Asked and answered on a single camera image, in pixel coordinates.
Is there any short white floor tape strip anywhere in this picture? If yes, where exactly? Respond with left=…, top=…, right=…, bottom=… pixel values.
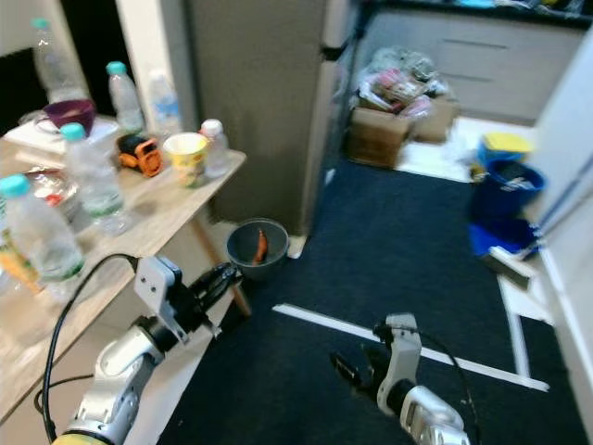
left=497, top=276, right=531, bottom=381

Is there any orange carrot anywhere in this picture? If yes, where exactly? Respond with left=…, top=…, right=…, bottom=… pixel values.
left=253, top=228, right=269, bottom=265

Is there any white flat box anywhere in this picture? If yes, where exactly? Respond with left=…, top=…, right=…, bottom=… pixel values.
left=5, top=119, right=121, bottom=160

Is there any black kitchen counter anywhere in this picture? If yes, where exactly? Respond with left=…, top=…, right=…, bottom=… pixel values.
left=361, top=0, right=593, bottom=24

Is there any black floor carpet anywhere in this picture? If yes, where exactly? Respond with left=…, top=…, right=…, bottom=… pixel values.
left=158, top=159, right=566, bottom=445

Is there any teal cap water bottle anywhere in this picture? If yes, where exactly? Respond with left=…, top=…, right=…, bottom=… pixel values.
left=0, top=174, right=86, bottom=303
left=106, top=61, right=145, bottom=134
left=59, top=122, right=132, bottom=236

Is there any grey fridge main door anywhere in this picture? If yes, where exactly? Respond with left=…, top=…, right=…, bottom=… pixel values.
left=298, top=51, right=353, bottom=237

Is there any yellow label juice bottle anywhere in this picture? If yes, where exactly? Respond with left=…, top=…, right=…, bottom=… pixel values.
left=0, top=243, right=43, bottom=290

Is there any grey drawer cabinet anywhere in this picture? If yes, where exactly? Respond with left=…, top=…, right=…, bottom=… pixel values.
left=361, top=7, right=593, bottom=126

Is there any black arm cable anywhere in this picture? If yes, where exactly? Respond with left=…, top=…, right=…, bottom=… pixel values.
left=372, top=320, right=483, bottom=444
left=42, top=252, right=140, bottom=437

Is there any pink white slipper pair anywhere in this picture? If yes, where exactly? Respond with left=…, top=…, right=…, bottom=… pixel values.
left=360, top=70, right=432, bottom=114

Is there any crumpled grey green bag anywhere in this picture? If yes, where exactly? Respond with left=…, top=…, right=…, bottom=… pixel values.
left=366, top=46, right=441, bottom=84

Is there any yellow plastic container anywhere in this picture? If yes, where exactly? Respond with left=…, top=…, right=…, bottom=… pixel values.
left=478, top=131, right=536, bottom=170

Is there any orange black tape measure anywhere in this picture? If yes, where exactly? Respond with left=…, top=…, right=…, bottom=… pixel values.
left=116, top=133, right=161, bottom=179

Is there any blue plastic tray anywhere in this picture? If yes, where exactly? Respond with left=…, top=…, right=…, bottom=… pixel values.
left=469, top=221, right=540, bottom=259

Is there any brown cardboard box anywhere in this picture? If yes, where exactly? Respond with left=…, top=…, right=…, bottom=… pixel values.
left=345, top=93, right=461, bottom=171

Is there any white cap water bottle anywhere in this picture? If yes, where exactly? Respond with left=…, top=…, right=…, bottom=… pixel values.
left=146, top=70, right=183, bottom=136

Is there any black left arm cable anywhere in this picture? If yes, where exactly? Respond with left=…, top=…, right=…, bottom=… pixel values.
left=42, top=252, right=140, bottom=437

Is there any yellow paper cup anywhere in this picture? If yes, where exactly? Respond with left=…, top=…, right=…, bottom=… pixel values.
left=162, top=132, right=210, bottom=190

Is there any grey round bowl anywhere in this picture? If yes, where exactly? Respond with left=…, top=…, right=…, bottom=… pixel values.
left=226, top=218, right=291, bottom=282

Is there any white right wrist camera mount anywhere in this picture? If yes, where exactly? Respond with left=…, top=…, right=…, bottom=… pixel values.
left=373, top=313, right=423, bottom=390

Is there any wooden table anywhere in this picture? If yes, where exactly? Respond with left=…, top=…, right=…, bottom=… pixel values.
left=0, top=130, right=248, bottom=423

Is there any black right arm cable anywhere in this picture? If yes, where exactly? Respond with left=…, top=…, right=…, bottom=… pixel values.
left=372, top=320, right=483, bottom=444

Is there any grey steel fridge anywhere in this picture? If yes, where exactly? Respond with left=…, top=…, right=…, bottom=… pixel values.
left=185, top=0, right=334, bottom=237

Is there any clear glass bowl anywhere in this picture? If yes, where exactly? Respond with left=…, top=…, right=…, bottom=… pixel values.
left=23, top=167, right=77, bottom=207

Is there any small white cap bottle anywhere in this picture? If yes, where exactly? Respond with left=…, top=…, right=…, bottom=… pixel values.
left=200, top=119, right=231, bottom=179

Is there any purple bowl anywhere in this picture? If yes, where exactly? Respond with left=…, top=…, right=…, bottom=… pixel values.
left=43, top=98, right=97, bottom=138

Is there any blue bucket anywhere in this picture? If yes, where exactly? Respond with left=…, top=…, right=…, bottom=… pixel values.
left=468, top=159, right=548, bottom=244

